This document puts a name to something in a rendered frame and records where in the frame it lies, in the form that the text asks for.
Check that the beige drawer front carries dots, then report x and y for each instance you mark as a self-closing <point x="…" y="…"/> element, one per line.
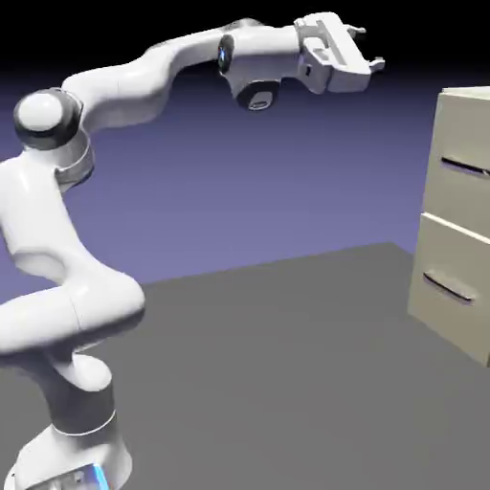
<point x="448" y="283"/>
<point x="457" y="160"/>

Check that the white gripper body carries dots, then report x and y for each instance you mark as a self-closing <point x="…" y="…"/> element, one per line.
<point x="338" y="46"/>

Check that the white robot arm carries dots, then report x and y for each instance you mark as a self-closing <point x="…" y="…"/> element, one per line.
<point x="115" y="92"/>

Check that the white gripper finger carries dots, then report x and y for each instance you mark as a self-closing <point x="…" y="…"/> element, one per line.
<point x="357" y="30"/>
<point x="377" y="63"/>

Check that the beige cabinet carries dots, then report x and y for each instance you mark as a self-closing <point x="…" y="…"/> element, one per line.
<point x="455" y="214"/>

